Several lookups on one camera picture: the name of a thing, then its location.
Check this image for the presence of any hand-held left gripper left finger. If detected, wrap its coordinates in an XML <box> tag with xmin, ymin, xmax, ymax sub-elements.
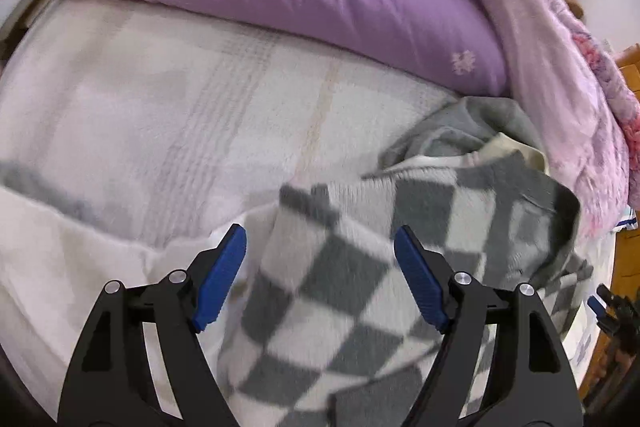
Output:
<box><xmin>57</xmin><ymin>223</ymin><xmax>248</xmax><ymax>427</ymax></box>

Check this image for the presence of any grey white checkered sweater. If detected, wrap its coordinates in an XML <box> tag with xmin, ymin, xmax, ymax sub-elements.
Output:
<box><xmin>216</xmin><ymin>97</ymin><xmax>595</xmax><ymax>427</ymax></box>

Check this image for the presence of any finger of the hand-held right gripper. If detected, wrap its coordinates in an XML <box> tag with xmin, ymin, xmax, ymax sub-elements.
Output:
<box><xmin>587</xmin><ymin>285</ymin><xmax>632</xmax><ymax>338</ymax></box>

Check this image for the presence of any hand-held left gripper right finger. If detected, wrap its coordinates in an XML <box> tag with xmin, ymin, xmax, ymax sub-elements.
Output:
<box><xmin>393</xmin><ymin>225</ymin><xmax>585</xmax><ymax>427</ymax></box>

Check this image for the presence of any white checked bed sheet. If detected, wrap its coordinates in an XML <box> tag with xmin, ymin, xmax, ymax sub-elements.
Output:
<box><xmin>0</xmin><ymin>0</ymin><xmax>461</xmax><ymax>253</ymax></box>

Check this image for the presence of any pink fleece blanket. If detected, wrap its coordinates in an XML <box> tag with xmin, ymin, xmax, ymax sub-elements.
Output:
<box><xmin>425</xmin><ymin>0</ymin><xmax>640</xmax><ymax>238</ymax></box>

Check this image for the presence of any white cloth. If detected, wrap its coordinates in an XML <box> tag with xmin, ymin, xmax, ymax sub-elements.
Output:
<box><xmin>0</xmin><ymin>184</ymin><xmax>251</xmax><ymax>418</ymax></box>

